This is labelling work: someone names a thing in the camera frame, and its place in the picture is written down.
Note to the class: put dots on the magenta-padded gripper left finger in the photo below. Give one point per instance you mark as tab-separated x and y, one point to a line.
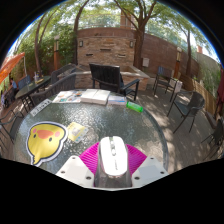
73	170

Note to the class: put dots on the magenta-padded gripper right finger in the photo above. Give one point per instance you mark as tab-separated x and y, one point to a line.
150	170

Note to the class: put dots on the white computer mouse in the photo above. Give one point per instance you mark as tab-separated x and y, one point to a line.
113	160

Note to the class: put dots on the yellow bird-shaped mouse pad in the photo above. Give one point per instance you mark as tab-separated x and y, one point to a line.
45	141

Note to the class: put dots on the yellow card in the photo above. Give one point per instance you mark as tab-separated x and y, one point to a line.
76	131

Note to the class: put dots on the green bottle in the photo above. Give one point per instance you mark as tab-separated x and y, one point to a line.
134	106

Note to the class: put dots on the black mesh patio chair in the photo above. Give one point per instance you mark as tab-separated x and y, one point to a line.
216	133
15	128
196	101

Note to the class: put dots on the open white book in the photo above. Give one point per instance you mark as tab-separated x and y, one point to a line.
95	96

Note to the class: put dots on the small white-blue book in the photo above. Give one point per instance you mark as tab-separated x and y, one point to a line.
116	100

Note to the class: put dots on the black wicker chair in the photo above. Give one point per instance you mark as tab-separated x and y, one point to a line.
61	70
56	87

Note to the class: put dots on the dark glass patio table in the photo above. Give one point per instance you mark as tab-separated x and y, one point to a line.
31	87

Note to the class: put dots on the dark metal patio chair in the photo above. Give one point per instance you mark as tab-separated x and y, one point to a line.
163	73

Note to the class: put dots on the black slatted lounge chair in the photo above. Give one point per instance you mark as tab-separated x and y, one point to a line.
105	76

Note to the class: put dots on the blue chair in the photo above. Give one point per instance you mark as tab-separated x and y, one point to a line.
24	81

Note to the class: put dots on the person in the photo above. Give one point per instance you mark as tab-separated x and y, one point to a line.
13	84

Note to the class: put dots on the red umbrella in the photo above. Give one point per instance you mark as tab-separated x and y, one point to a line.
220	90

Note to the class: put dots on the orange umbrella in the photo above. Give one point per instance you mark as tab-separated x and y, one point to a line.
11	65

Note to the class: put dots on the grey wall box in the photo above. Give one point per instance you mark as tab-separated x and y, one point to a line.
145	62

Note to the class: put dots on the wooden lamp post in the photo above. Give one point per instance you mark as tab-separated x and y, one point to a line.
56	53
179	63

